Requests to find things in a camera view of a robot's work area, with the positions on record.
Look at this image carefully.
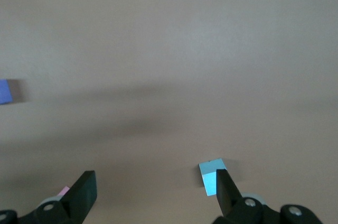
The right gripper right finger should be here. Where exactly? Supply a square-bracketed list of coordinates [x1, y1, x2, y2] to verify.
[212, 169, 324, 224]

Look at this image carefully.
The teal foam cube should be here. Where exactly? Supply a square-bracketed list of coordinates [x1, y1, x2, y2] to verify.
[198, 158, 228, 197]

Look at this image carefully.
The purple foam cube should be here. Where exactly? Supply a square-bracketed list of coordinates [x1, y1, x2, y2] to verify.
[0, 79, 14, 105]

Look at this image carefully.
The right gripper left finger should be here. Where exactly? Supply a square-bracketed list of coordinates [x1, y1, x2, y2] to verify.
[0, 170, 97, 224]

